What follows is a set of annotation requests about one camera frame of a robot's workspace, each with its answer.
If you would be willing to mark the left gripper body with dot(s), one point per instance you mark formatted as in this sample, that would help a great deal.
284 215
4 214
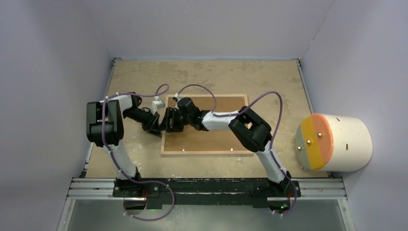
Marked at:
140 116

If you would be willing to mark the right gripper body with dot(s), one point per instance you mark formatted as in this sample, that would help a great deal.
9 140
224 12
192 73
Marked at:
188 119

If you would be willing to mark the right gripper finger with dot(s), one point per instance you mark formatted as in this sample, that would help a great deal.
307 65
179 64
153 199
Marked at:
175 121
167 123

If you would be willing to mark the wooden picture frame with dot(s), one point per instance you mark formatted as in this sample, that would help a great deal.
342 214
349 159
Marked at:
207 153

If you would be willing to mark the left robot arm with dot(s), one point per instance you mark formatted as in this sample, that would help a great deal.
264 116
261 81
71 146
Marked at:
105 128

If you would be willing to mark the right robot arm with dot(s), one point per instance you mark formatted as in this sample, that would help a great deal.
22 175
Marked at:
253 132

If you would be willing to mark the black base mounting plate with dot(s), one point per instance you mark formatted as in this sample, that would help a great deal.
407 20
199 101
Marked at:
256 192

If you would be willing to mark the white cylinder with orange face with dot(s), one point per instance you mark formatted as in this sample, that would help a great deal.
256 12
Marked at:
333 143

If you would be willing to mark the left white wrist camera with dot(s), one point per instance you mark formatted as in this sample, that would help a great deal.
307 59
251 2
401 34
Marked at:
157 104

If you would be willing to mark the aluminium rail frame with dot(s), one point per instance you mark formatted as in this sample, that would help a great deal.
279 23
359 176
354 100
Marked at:
312 189

